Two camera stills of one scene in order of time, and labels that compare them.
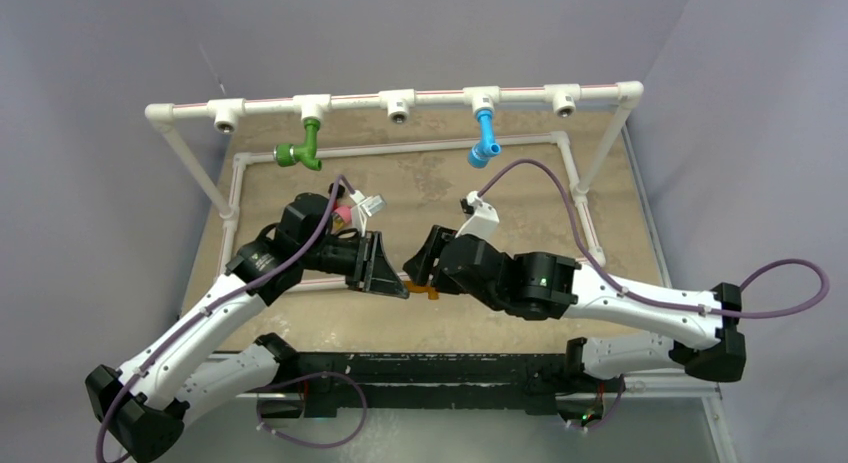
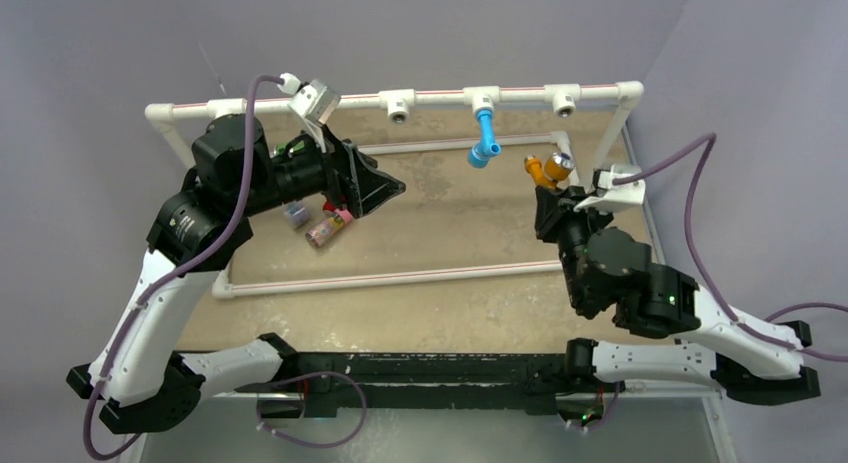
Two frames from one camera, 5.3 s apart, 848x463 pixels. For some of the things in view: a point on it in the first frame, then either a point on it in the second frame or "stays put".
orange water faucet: [433, 293] → [555, 168]
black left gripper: [380, 276] → [351, 177]
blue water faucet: [480, 154] stays put
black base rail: [327, 384] stays put
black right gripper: [420, 268] → [556, 206]
